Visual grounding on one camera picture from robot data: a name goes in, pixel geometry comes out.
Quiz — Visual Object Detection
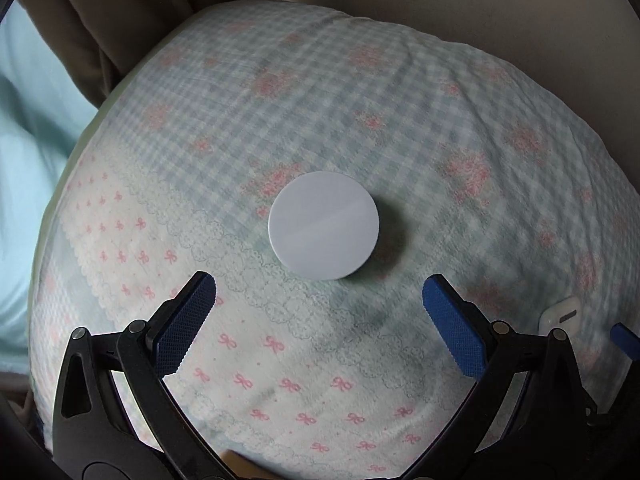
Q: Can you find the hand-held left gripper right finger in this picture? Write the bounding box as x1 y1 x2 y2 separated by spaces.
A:
400 274 598 480

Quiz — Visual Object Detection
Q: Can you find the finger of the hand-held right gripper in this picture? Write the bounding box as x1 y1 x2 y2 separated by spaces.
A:
610 322 640 361

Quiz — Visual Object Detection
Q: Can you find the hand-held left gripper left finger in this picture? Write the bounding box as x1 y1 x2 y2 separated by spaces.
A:
52 271 236 480

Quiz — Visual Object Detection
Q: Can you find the white earbuds case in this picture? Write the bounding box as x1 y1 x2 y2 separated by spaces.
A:
540 296 582 336

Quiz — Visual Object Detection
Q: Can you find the cardboard box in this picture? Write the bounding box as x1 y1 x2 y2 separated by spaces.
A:
220 452 273 480

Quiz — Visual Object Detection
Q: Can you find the white round disc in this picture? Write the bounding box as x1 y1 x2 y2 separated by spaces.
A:
268 171 380 282

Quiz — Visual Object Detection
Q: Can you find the light blue cloth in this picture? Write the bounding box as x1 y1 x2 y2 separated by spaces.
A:
0 0 98 376

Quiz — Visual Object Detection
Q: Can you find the checked floral bed sheet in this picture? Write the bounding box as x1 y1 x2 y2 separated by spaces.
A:
27 0 640 480

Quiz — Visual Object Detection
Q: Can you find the brown curtain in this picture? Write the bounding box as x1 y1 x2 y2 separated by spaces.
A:
15 0 281 111

